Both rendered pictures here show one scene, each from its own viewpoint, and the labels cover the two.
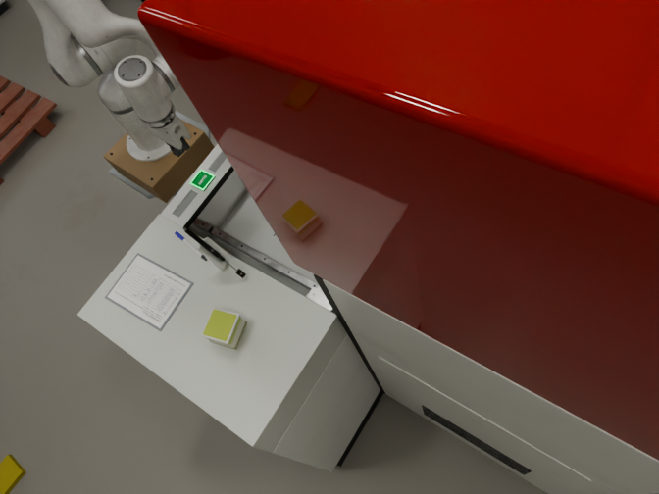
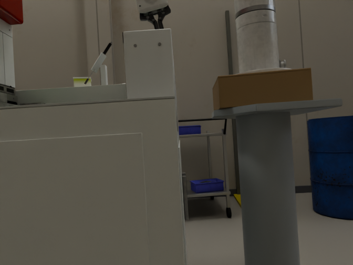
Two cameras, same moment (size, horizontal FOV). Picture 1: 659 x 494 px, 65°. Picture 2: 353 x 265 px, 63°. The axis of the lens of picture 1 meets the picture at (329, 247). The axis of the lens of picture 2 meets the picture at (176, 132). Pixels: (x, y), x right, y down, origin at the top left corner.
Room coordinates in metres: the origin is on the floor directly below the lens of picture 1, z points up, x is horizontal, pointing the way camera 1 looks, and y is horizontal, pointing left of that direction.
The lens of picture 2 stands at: (1.61, -0.50, 0.75)
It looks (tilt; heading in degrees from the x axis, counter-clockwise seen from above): 1 degrees up; 125
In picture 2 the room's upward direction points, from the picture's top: 3 degrees counter-clockwise
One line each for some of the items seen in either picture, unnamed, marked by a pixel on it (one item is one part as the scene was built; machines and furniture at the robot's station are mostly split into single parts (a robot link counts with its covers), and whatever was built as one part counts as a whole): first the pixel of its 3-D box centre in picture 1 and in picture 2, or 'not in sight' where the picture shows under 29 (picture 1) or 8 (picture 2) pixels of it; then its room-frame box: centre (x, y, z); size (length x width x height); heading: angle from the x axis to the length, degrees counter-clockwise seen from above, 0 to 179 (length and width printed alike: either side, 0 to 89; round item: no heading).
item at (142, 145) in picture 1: (140, 119); (257, 48); (1.32, 0.37, 1.01); 0.19 x 0.19 x 0.18
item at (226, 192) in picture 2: not in sight; (195, 165); (0.09, 1.94, 0.44); 0.94 x 0.55 x 0.88; 125
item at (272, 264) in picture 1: (278, 267); not in sight; (0.73, 0.16, 0.84); 0.50 x 0.02 x 0.03; 35
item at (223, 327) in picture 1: (225, 328); (82, 85); (0.54, 0.31, 1.00); 0.07 x 0.07 x 0.07; 50
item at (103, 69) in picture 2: (219, 257); (99, 70); (0.71, 0.26, 1.03); 0.06 x 0.04 x 0.13; 35
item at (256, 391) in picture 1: (211, 323); (107, 108); (0.62, 0.37, 0.89); 0.62 x 0.35 x 0.14; 35
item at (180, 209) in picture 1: (236, 162); (159, 88); (1.10, 0.15, 0.89); 0.55 x 0.09 x 0.14; 125
